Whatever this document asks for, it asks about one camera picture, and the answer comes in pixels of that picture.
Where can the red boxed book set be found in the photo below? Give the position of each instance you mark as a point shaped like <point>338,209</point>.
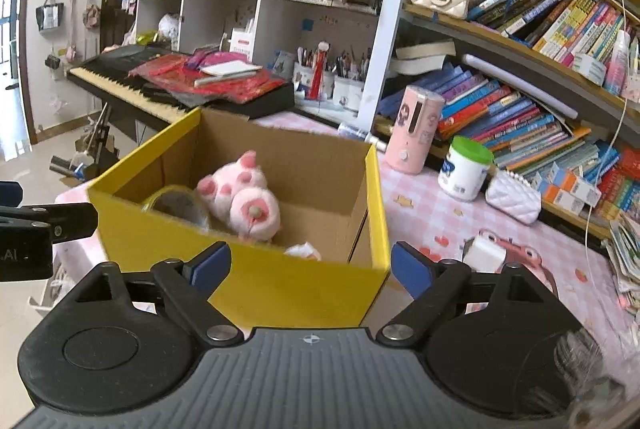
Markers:
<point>625,179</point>

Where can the row of upright books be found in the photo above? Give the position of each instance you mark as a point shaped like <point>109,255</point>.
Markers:
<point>565,19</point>

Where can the small blue card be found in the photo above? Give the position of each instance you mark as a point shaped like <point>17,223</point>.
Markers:
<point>283,65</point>

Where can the white quilted purse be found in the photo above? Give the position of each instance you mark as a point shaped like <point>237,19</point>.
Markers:
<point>512,201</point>

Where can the white rolled tube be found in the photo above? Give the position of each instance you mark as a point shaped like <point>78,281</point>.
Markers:
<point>520,84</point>

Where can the orange and white small box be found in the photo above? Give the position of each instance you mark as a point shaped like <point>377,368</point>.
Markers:
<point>560,199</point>
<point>575,184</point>

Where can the white pen cup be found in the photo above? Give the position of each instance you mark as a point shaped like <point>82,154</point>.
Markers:
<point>305,81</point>
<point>347,94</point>

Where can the white crumpled paper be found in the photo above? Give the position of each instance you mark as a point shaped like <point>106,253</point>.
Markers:
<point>302,251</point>

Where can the white wooden bookshelf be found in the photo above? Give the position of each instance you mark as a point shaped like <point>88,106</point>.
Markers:
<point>380,59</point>

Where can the white cube charger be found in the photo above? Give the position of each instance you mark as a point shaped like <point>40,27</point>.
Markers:
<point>482,254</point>

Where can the gold tape roll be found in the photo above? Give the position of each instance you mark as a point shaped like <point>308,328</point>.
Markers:
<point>172,204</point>

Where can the black electronic keyboard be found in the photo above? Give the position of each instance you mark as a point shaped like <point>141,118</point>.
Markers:
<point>115,69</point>

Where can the white notebook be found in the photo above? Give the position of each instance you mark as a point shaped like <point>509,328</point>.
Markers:
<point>230,69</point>

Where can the pink checked printed tablecloth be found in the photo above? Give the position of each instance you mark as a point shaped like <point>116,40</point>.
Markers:
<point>425,209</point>

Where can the grey hanging tote bag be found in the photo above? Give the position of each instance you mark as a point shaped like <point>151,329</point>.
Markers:
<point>50,16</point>

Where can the white cube shelf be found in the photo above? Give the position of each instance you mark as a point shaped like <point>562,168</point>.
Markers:
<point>260,24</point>

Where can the white jar green lid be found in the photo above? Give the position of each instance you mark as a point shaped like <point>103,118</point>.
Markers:
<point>462,174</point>

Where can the stack of papers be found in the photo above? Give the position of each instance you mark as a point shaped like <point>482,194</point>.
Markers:
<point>625,254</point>

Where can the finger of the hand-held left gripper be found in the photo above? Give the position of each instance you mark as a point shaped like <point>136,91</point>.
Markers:
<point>10,194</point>
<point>70,221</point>

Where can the row of colourful books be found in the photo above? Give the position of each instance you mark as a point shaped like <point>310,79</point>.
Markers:
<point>500,109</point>

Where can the red tassel ornament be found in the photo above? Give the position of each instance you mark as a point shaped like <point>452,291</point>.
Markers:
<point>317,74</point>

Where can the metal keyboard stand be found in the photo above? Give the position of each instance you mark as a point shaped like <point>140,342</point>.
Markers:
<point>100,144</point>

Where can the pink hanging bag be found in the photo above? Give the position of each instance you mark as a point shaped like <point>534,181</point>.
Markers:
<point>91,15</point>

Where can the white box red label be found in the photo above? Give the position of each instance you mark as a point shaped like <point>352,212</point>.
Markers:
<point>241,44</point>

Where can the yellow cardboard box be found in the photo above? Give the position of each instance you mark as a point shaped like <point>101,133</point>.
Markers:
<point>300,294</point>

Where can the pink blue spray bottle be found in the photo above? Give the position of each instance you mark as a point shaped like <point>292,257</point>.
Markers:
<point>616,64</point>

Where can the thick beige paperback book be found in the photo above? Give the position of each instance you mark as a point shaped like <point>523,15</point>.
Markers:
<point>417,65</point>
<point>425,49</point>

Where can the large pink plush pig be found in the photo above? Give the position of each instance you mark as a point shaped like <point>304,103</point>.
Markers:
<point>250,209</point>

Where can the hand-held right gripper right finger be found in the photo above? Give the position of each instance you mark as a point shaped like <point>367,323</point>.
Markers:
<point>410,269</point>

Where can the clear spray bottle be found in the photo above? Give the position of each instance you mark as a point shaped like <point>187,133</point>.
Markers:
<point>357,133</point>

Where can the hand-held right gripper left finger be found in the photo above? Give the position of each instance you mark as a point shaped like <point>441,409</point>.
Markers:
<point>212,264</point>

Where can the pink humidifier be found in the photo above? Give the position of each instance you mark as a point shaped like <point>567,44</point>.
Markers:
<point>412,129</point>

